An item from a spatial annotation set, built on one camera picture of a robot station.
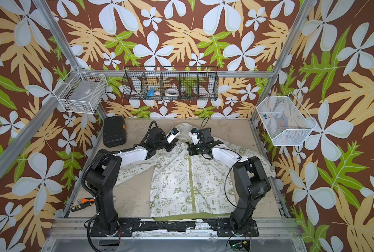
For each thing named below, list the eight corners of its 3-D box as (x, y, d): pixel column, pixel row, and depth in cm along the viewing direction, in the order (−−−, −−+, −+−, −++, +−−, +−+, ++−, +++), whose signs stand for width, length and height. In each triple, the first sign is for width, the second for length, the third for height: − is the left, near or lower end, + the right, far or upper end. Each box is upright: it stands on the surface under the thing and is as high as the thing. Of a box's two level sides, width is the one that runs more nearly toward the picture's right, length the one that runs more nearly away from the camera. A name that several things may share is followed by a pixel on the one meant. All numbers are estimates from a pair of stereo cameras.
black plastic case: (106, 149, 105) (102, 143, 100) (107, 122, 120) (104, 117, 115) (126, 144, 107) (123, 139, 102) (125, 119, 123) (122, 113, 117)
